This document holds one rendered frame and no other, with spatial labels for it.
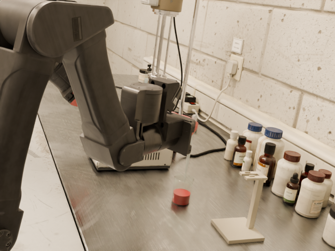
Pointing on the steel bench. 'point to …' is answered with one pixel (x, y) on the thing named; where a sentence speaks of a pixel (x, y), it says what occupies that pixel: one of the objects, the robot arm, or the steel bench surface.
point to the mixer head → (165, 7)
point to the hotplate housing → (159, 159)
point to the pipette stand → (236, 229)
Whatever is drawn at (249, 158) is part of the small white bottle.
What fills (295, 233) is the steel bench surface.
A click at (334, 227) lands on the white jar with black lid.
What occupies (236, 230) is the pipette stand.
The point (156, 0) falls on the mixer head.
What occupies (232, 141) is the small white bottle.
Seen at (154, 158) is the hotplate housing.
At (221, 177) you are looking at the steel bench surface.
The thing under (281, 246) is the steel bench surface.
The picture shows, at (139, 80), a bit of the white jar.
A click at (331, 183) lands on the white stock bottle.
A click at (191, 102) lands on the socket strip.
